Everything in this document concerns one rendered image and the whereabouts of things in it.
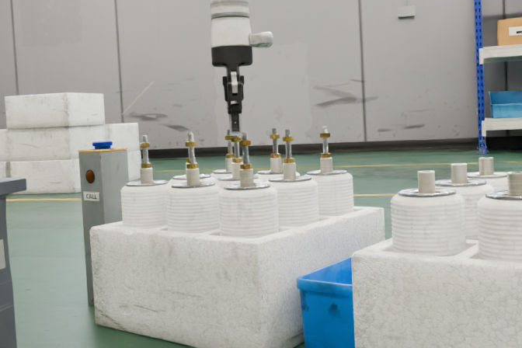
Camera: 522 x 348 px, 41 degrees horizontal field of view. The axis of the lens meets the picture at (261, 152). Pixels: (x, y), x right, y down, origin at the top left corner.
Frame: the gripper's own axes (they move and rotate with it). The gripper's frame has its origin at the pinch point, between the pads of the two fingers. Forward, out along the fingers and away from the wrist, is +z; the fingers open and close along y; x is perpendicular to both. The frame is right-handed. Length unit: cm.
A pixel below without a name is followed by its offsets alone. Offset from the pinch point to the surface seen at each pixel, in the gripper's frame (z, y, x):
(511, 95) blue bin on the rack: -7, -417, 240
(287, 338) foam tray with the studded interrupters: 33.0, 23.0, 5.7
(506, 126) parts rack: 16, -371, 214
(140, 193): 11.3, 5.3, -17.3
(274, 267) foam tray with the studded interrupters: 21.5, 24.7, 4.0
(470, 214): 13.5, 33.8, 31.0
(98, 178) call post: 9.4, -9.9, -26.9
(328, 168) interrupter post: 9.0, 0.4, 16.9
